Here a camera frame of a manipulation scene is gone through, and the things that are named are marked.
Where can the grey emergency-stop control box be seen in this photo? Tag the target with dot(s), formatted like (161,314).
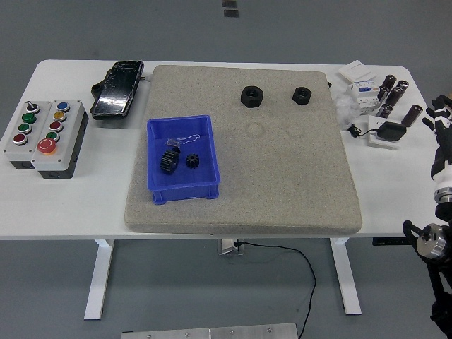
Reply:
(69,137)

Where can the grey metal plate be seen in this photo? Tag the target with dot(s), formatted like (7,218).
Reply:
(210,332)

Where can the black table height panel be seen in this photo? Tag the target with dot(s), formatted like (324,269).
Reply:
(386,241)

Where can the white table leg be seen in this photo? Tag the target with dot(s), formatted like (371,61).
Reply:
(347,282)
(99,279)

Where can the white square plate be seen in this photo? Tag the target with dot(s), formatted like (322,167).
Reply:
(374,121)

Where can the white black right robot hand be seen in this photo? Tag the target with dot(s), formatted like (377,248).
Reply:
(443,166)

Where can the silver under-table control box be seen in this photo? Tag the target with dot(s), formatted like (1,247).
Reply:
(226,247)

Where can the small black gear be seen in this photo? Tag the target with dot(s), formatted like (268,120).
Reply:
(193,161)

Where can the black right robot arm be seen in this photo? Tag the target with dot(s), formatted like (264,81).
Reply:
(429,243)

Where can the large black gear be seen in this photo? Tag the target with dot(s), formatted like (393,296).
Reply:
(169,162)

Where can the small black hex nut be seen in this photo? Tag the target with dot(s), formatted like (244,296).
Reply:
(302,95)

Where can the large black hex nut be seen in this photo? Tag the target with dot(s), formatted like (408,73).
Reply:
(251,96)

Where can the glossy black device case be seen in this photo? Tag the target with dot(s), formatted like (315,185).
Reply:
(114,92)

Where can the small clear plastic tag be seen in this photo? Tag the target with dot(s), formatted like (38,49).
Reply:
(173,142)

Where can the crumpled clear plastic bag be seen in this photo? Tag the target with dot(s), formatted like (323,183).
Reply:
(346,107)

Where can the grey four-button control box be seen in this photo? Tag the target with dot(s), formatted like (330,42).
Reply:
(14,152)

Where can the blue plastic box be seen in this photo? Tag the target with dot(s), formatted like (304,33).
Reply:
(205,176)

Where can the white circuit breaker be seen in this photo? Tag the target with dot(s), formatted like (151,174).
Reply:
(365,95)

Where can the grey-brown foam mat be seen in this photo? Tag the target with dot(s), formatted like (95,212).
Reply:
(265,183)

